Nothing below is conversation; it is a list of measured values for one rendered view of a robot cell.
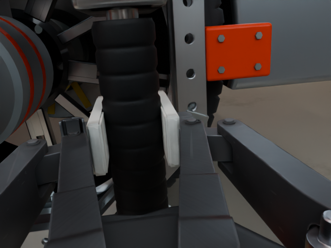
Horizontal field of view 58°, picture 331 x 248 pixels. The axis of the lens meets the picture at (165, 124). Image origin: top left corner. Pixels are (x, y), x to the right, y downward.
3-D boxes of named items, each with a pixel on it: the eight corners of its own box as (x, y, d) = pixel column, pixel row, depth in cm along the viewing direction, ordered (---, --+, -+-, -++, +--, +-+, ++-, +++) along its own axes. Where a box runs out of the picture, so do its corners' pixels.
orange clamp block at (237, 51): (194, 74, 47) (249, 69, 48) (207, 82, 39) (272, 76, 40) (192, 27, 45) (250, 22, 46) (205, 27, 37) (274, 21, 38)
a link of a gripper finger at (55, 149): (89, 179, 14) (24, 187, 14) (97, 142, 19) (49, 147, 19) (84, 151, 14) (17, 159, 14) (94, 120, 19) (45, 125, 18)
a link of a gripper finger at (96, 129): (107, 175, 16) (93, 177, 16) (112, 133, 23) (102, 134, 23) (100, 123, 15) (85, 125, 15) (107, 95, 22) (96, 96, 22)
